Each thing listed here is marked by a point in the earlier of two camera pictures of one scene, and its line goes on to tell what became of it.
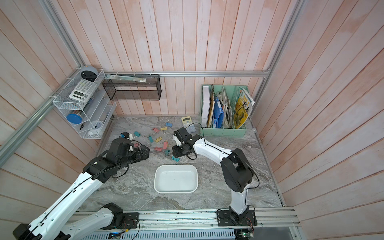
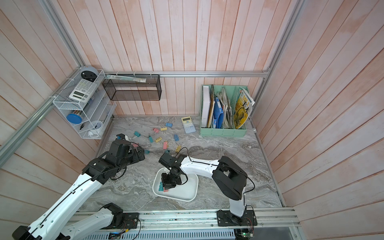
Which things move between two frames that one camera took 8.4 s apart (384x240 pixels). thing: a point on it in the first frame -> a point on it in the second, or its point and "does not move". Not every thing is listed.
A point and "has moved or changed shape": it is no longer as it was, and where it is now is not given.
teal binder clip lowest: x=177 y=159 has moved or changed shape
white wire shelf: x=87 y=104 does not move
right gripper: x=175 y=149 -> x=166 y=184
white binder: x=205 y=106 does not move
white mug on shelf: x=95 y=127 does not move
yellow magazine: x=243 y=106 does not move
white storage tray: x=176 y=179 has moved or changed shape
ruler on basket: x=126 y=78 does not move
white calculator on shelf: x=83 y=90 does not move
